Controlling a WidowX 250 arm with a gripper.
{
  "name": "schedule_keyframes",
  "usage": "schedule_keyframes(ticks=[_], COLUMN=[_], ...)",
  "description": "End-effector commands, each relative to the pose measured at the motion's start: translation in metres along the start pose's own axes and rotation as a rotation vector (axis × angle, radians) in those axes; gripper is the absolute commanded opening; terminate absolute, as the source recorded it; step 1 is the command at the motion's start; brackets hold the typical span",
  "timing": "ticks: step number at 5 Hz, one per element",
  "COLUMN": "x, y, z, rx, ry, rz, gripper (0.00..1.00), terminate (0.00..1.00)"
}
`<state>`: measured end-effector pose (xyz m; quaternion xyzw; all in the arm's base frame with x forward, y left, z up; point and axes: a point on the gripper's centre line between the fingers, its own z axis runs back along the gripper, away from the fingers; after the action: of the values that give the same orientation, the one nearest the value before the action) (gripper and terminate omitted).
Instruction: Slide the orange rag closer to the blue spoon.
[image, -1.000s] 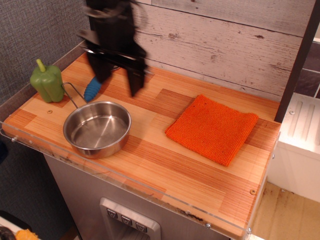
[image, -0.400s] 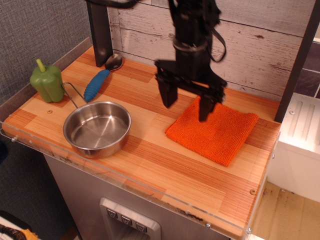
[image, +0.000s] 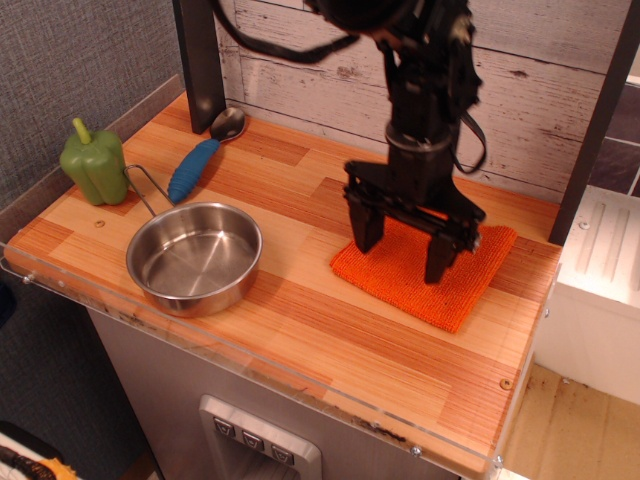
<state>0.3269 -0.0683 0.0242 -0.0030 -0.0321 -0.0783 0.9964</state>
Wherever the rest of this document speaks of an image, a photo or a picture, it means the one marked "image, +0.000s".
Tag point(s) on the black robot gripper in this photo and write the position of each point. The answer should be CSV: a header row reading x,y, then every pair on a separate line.
x,y
415,186

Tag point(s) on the orange knitted rag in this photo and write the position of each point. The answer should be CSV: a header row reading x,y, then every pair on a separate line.
x,y
393,271

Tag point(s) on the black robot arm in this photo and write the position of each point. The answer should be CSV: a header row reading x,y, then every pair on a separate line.
x,y
432,83

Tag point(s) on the stainless steel pot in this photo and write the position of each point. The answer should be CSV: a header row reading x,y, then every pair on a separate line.
x,y
196,259

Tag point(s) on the silver button panel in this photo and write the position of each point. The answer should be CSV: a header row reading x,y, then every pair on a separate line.
x,y
257,442

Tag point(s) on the grey toy cabinet front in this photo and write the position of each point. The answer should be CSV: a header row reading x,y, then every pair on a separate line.
x,y
166,386

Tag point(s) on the green toy bell pepper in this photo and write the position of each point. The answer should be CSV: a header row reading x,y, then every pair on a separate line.
x,y
94,161

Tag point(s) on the clear acrylic edge guard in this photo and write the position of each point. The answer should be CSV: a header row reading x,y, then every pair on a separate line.
x,y
315,338

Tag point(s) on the yellow object at corner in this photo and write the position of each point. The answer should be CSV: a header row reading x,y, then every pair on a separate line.
x,y
53,469

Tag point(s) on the blue handled metal spoon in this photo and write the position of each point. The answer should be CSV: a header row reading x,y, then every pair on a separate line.
x,y
228,125

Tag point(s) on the dark grey right post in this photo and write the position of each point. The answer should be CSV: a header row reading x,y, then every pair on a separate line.
x,y
619,68

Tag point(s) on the dark grey post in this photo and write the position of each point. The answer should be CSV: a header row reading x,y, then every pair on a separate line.
x,y
619,68
199,51

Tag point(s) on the dark grey left post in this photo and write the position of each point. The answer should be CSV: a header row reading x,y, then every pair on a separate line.
x,y
199,51

